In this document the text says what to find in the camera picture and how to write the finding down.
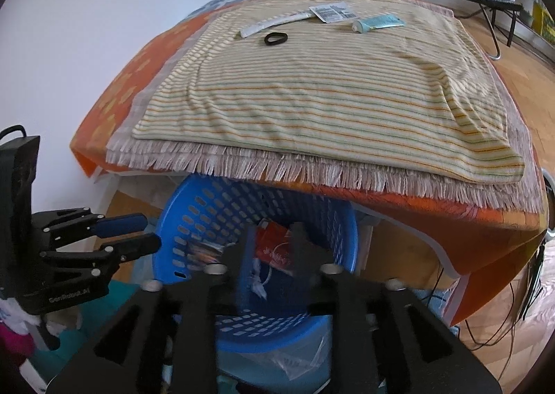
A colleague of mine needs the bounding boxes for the striped yellow towel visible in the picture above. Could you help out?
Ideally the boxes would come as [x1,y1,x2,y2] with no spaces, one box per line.
[132,0,525,183]

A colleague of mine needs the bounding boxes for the long white sachet packet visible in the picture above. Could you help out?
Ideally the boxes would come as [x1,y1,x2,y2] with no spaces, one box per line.
[239,10,314,39]

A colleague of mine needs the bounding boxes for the clear plastic bag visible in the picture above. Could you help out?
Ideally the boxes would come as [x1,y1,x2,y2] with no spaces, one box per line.
[259,321,332,381]

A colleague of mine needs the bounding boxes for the red snack wrapper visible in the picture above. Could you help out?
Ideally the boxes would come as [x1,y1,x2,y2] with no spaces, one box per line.
[255,219,292,276]

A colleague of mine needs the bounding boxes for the small printed white packet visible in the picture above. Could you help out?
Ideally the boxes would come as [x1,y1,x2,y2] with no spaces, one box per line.
[309,2,357,24]

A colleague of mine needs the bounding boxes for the orange floral bedspread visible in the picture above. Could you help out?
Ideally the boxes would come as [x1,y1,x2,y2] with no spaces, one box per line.
[70,0,547,324]

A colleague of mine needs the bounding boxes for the black cables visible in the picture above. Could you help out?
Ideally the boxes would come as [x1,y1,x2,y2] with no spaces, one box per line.
[426,241,549,354]

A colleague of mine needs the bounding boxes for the light teal tube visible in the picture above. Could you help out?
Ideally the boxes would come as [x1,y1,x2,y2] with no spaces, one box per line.
[352,14,405,34]

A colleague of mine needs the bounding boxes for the yellow crate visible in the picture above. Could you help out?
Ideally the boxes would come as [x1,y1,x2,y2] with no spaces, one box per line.
[532,2,555,46]

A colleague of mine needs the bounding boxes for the blue plastic laundry basket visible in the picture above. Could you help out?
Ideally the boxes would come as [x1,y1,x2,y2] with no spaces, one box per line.
[152,175,358,354]

